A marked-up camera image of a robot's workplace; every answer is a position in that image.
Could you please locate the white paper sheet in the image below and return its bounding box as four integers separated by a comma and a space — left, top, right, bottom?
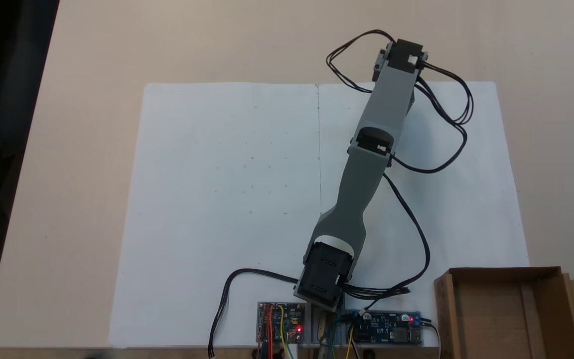
109, 82, 322, 349
318, 81, 531, 348

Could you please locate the blue circuit board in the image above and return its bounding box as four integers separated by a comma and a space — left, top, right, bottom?
344, 310, 424, 346

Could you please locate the circuit board with red LED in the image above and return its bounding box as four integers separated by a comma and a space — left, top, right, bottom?
257, 301, 306, 346

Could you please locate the brown cardboard box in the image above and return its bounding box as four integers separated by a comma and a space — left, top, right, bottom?
433, 266, 574, 359

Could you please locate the thin black motor cable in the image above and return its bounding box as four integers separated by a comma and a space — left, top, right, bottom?
390, 61, 475, 175
341, 172, 431, 302
325, 29, 398, 94

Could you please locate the yellow jumper wire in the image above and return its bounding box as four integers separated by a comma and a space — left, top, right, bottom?
277, 306, 288, 346

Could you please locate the black power cable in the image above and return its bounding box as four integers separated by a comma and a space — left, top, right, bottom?
208, 268, 299, 359

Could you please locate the red jumper wire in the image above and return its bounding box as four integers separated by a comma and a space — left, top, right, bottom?
265, 304, 275, 359

